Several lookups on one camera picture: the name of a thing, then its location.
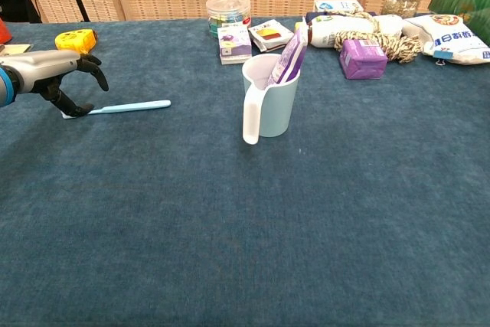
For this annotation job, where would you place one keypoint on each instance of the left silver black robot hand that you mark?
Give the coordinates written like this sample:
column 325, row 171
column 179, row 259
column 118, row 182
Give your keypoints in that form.
column 42, row 66

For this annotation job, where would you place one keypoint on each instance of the light blue toothbrush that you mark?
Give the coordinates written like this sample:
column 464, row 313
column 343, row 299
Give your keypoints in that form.
column 134, row 106

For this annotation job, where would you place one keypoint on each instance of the purple white toothpaste tube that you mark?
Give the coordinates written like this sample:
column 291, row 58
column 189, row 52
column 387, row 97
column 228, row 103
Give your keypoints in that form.
column 291, row 59

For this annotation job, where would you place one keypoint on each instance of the razor on yellow card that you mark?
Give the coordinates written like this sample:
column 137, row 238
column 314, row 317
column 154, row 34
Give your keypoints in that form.
column 15, row 49

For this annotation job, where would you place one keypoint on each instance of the yellow tape measure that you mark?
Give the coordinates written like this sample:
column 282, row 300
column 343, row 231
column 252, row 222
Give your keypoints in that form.
column 70, row 40

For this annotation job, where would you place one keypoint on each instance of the red drink can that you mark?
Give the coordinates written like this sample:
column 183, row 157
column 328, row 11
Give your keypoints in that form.
column 4, row 32

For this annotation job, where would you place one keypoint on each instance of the small white purple carton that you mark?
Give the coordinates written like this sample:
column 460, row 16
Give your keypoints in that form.
column 234, row 45

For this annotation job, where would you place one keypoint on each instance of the clear round jar of clips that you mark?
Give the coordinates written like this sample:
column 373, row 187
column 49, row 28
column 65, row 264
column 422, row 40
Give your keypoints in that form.
column 227, row 11

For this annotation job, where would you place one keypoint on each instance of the white red snack packet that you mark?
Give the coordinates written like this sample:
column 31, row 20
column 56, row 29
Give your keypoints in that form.
column 270, row 34

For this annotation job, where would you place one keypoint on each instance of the blue table cloth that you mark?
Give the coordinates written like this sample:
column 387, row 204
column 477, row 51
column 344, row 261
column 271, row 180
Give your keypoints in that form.
column 229, row 227

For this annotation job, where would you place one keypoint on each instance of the dark blue flat box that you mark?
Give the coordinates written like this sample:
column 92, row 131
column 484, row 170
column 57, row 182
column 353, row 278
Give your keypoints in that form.
column 309, row 17

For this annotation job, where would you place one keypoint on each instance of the yellow capped white label bottle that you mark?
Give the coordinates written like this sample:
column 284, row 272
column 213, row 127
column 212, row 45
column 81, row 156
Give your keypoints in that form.
column 337, row 28

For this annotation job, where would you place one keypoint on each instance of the white blue milk carton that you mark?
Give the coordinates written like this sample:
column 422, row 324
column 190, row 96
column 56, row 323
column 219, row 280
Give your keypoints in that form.
column 337, row 5

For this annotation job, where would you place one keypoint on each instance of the purple wrapped box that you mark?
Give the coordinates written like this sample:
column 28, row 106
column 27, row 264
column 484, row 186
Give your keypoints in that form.
column 361, row 61

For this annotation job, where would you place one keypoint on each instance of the small binder clip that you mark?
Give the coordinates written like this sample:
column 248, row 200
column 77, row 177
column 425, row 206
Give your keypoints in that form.
column 440, row 61

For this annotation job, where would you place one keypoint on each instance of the white bag blue print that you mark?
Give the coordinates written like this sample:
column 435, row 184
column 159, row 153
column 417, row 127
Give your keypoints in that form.
column 455, row 41

